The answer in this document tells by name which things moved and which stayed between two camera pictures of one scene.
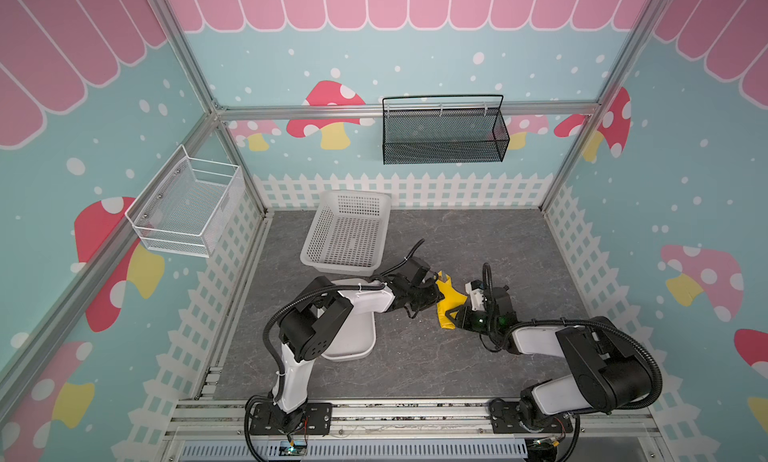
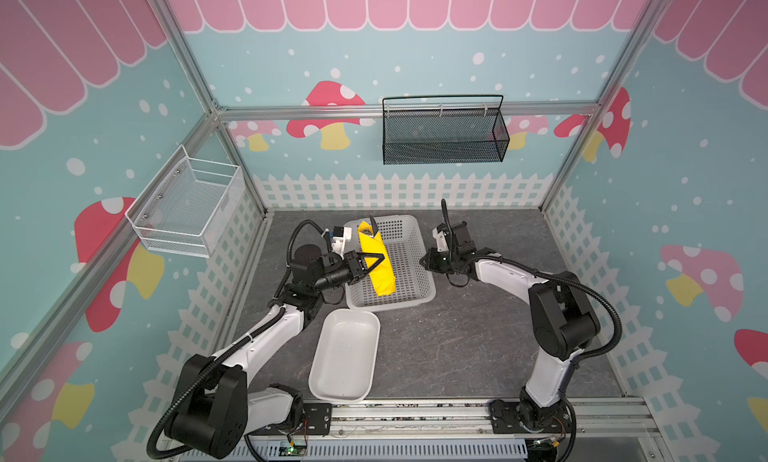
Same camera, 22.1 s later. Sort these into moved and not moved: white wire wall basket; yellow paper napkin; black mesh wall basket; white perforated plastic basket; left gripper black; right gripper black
Moved: white perforated plastic basket; yellow paper napkin; left gripper black; right gripper black
Not moved: white wire wall basket; black mesh wall basket
